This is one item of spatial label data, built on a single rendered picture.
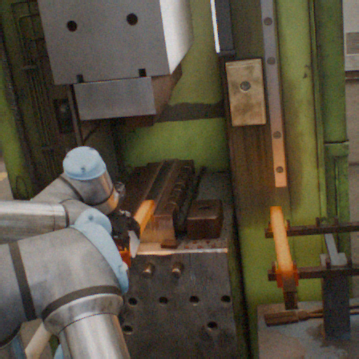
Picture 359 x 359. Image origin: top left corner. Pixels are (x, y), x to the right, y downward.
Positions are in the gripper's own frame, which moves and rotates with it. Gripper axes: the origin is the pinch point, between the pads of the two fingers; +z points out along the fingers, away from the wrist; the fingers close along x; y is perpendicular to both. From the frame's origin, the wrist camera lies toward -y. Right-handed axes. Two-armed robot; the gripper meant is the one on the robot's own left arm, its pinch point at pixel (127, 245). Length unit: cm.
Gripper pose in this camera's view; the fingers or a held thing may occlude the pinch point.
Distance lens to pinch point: 154.0
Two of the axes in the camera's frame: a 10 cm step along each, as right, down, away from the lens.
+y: -0.7, 7.8, -6.2
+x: 9.8, -0.6, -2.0
